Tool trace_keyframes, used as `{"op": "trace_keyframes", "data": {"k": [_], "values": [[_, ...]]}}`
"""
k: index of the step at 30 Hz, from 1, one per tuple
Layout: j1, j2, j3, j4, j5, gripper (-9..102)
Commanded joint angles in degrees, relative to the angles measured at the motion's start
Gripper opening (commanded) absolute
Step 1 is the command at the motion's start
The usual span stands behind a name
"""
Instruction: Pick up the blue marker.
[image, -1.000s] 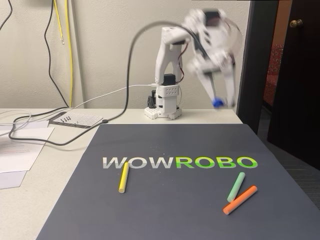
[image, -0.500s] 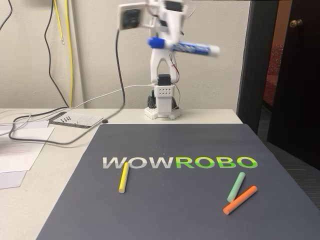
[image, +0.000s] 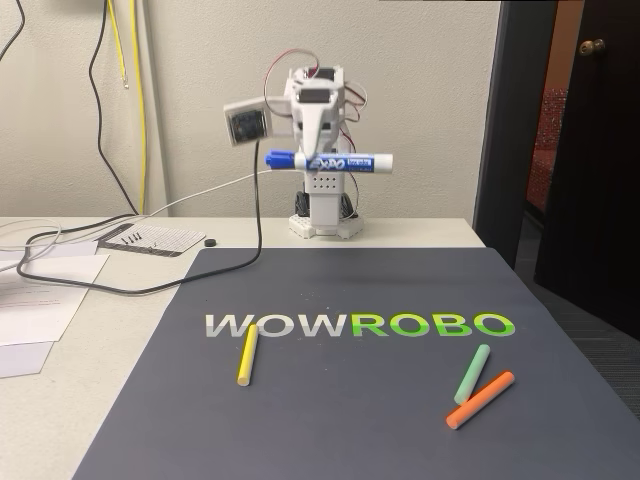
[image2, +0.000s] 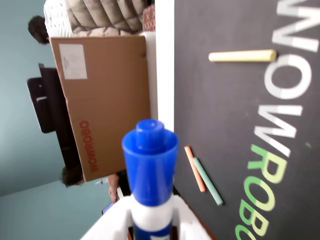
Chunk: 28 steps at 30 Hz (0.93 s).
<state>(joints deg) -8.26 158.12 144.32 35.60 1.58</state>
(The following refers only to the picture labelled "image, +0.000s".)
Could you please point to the blue Expo marker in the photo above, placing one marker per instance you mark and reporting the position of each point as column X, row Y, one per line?
column 350, row 163

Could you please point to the red patterned fabric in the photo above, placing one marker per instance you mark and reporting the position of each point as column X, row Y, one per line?
column 547, row 150

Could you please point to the black base clamp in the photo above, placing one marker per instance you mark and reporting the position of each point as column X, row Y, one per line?
column 301, row 202

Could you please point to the small white paper sheet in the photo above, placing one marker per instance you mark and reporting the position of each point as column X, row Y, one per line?
column 20, row 360

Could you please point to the brass door knob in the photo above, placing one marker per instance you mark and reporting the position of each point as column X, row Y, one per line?
column 592, row 47

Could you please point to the striped screw card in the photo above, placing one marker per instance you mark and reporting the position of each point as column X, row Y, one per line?
column 165, row 240

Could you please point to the large white paper sheet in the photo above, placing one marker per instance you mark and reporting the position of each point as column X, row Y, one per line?
column 40, row 310

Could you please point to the yellow chalk stick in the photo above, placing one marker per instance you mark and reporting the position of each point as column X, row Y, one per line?
column 247, row 355

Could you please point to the grey WOWROBO mat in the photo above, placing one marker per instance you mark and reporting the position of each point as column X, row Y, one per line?
column 350, row 425

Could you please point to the dark door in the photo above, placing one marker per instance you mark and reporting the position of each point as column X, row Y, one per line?
column 600, row 175

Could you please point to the dark grey door frame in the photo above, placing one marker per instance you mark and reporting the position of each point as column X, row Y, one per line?
column 520, row 100

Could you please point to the green chalk stick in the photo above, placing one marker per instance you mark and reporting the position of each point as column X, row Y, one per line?
column 472, row 372

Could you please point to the white gripper camera box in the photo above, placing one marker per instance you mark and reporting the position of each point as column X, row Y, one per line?
column 247, row 121

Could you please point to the narrow white paper sheet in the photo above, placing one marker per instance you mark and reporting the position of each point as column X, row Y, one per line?
column 75, row 248

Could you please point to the orange chalk stick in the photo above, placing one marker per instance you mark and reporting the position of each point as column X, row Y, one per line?
column 480, row 400

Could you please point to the small black round cap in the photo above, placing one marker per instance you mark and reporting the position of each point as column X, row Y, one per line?
column 211, row 243

